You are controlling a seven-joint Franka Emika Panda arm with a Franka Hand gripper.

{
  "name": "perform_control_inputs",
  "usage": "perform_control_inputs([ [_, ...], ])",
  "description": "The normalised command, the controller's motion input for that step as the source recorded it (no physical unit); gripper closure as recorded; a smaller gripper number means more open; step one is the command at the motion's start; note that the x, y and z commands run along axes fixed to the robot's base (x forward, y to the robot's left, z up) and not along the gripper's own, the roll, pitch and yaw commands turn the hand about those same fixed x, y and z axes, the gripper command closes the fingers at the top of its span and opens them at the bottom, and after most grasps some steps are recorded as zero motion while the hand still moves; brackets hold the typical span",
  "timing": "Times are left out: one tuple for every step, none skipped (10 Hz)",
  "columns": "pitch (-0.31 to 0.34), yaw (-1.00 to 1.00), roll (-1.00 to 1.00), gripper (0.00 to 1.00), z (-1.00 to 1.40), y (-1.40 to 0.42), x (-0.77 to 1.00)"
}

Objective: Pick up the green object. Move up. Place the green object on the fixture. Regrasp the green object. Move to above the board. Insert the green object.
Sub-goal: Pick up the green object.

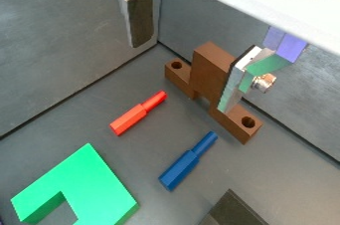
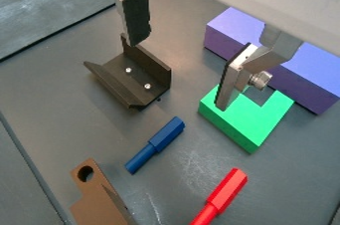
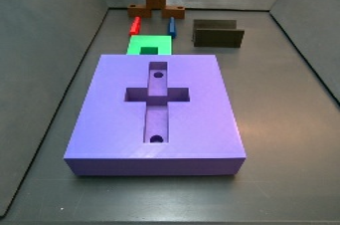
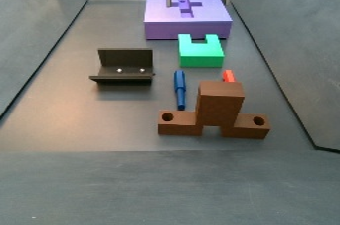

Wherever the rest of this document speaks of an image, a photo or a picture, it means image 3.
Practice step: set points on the green U-shaped block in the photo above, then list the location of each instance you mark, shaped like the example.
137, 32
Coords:
149, 45

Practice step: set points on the purple board with cross slot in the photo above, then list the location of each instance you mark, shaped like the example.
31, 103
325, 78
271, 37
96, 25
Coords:
156, 118

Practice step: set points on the blue peg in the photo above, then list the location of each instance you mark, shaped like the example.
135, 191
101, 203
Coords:
171, 27

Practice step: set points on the red peg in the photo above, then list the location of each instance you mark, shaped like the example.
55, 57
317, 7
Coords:
136, 26

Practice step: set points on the brown T-shaped block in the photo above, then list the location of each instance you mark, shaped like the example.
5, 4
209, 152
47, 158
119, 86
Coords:
145, 10

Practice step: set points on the black fixture bracket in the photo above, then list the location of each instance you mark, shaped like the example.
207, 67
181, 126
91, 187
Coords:
216, 33

